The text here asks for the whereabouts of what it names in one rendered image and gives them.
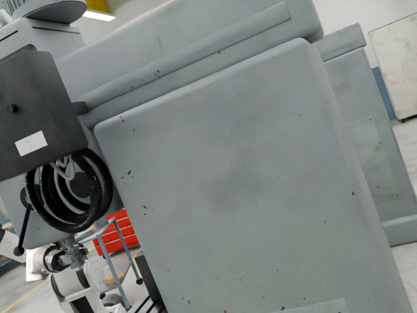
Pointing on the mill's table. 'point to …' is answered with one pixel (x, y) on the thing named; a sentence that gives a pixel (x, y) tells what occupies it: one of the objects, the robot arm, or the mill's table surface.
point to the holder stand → (147, 276)
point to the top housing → (40, 37)
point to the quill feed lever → (26, 217)
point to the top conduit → (20, 51)
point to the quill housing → (15, 210)
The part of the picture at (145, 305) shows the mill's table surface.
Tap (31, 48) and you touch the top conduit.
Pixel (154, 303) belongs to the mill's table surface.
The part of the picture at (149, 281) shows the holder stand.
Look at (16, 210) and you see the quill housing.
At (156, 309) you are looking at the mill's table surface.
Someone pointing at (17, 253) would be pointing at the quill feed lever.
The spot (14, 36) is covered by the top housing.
